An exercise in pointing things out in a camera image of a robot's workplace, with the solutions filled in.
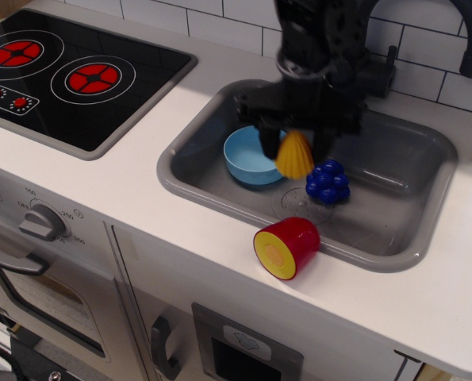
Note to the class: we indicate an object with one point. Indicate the black toy stovetop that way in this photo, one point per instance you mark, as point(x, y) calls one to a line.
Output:
point(77, 88)

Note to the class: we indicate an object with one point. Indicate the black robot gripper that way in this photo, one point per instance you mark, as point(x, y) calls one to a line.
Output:
point(289, 104)

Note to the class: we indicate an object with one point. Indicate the grey oven door handle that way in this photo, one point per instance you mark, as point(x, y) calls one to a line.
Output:
point(30, 264)

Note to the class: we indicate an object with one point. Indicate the yellow toy corn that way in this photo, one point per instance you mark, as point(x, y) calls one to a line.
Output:
point(295, 158)

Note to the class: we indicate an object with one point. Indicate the grey oven knob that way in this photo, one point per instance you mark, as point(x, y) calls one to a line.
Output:
point(43, 223)

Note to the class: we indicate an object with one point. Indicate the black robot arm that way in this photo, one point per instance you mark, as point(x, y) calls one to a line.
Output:
point(318, 67)

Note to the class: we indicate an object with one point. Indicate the red yellow toy fruit half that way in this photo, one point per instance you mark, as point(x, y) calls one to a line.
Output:
point(287, 247)

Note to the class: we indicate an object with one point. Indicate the grey dishwasher panel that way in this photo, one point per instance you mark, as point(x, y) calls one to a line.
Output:
point(231, 351)

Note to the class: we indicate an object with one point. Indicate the toy oven door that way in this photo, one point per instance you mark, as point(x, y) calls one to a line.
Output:
point(50, 309)

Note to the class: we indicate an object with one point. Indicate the grey toy sink basin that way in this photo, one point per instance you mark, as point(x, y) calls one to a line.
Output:
point(398, 176)

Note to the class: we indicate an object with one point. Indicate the black toy faucet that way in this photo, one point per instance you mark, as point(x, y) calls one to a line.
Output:
point(375, 77)

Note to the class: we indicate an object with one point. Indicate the blue toy grapes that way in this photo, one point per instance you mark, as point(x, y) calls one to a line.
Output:
point(328, 183)

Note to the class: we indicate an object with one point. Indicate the light blue plastic bowl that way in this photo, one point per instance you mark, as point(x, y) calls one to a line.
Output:
point(245, 160)

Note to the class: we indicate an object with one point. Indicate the grey cabinet door handle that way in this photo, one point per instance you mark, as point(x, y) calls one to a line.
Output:
point(167, 367)

